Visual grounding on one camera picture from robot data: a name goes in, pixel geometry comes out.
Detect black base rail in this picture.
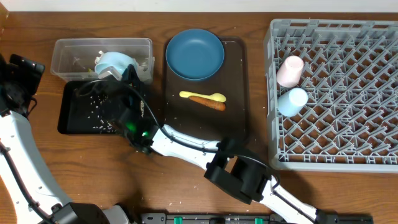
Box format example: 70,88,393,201
136,209,374,224

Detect dark blue plate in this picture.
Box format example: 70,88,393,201
165,29,224,81

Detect dark brown serving tray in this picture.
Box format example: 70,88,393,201
163,37,249,142

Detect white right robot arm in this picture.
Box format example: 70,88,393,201
103,66,332,223

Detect light blue bowl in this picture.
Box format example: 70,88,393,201
95,51,137,81

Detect grey dishwasher rack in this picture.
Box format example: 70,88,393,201
264,19,397,173

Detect light blue cup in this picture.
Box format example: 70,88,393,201
277,88,308,117

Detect cream plastic spoon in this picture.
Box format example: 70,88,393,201
179,91,226,103

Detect crumpled white paper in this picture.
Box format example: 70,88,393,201
95,51,146,74

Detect pink cup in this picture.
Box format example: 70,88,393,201
276,55,304,88

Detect orange carrot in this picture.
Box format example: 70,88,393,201
188,96,226,111

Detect black square bin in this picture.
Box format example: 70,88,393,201
57,80,147,136

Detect pile of rice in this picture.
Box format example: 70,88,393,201
86,94,116,134

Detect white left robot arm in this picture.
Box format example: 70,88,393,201
1,54,134,224

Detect clear plastic bin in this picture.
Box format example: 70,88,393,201
50,38,154,85

